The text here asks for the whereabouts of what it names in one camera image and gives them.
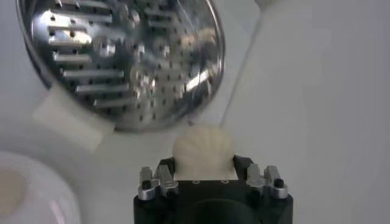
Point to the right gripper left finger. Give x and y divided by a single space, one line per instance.
164 179

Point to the round white plate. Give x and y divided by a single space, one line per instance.
55 194

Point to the stainless steel steamer basket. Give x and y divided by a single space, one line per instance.
122 61

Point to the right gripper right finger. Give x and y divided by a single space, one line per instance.
253 178

